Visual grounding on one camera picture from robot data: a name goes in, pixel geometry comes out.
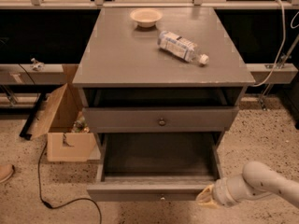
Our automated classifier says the grey drawer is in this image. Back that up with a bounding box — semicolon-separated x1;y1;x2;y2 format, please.
87;132;222;202
82;107;238;133

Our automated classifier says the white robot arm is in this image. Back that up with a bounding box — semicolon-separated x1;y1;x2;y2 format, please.
196;161;299;208

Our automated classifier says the grey top drawer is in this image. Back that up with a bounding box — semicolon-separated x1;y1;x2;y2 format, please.
82;107;238;133

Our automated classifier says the grey drawer cabinet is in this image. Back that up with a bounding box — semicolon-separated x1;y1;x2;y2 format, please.
72;7;257;142

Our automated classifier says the open cardboard box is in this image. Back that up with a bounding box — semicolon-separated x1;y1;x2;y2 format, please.
29;64;100;162

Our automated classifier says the clear plastic water bottle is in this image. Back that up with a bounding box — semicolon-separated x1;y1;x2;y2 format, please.
157;31;209;65

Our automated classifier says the white paper bowl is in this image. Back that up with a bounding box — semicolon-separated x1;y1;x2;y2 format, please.
130;8;163;28

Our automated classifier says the tan shoe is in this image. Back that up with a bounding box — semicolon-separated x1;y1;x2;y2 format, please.
0;164;15;183

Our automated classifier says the small clear object on ledge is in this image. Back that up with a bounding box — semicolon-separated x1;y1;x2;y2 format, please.
31;58;45;72

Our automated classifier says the black floor cable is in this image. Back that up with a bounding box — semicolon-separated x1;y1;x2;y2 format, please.
36;142;103;224

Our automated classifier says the white hanging cable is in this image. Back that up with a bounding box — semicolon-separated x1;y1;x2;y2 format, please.
251;0;288;88

